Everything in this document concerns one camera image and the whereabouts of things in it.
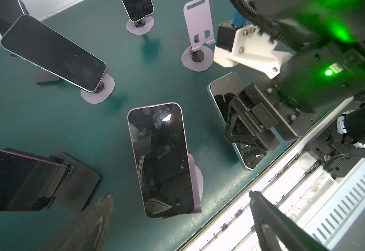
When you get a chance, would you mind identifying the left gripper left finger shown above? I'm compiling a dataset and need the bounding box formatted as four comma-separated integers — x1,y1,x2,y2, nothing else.
39,192,114,251

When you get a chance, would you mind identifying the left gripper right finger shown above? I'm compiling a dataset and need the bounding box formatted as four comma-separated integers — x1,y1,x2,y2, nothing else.
249,191,327,251

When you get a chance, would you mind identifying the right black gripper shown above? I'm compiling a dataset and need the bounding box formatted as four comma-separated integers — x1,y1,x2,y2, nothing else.
224,41,365,152

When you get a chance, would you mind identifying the teal-edged phone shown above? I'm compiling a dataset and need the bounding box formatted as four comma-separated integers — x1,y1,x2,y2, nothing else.
207,72,268,172

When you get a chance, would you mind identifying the pink-edged phone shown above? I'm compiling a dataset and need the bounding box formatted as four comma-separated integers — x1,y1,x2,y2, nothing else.
127,102,195,219

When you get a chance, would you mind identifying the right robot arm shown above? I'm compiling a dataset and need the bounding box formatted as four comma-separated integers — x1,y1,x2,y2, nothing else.
224,1,365,151

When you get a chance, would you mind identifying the black stand left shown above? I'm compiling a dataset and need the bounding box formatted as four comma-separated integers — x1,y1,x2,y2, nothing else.
54,152,101,213

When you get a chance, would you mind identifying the black stand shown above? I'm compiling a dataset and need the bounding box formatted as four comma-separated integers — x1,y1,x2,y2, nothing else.
54,152,101,213
34,69,62,84

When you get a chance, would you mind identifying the purple stand front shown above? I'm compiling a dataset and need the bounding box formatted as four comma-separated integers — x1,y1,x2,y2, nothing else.
161,153,204,219

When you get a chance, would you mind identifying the purple-edged phone on black stand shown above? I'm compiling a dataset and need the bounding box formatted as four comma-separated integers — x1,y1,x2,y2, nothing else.
0,149,69,212

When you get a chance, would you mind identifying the phone on back-right purple stand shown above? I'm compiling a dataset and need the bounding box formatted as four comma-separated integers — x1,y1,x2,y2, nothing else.
122,0,154,23

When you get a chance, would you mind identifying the black stand back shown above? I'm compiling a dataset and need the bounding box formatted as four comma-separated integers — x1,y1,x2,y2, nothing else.
34,69,62,84

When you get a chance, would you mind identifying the phone on back-centre purple stand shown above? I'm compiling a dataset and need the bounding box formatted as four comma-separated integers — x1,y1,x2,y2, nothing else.
0,15,108,93

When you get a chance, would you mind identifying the phone on black back stand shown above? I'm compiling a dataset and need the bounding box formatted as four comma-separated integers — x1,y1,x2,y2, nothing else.
0,0,29,36

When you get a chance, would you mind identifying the green table mat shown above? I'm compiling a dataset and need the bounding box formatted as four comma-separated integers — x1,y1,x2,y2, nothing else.
0,1,289,251

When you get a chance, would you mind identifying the slotted cable duct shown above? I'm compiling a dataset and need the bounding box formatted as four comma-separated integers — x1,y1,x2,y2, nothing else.
297,160,365,250

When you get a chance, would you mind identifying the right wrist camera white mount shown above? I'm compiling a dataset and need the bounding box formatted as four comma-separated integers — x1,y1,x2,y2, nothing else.
213,21,293,79

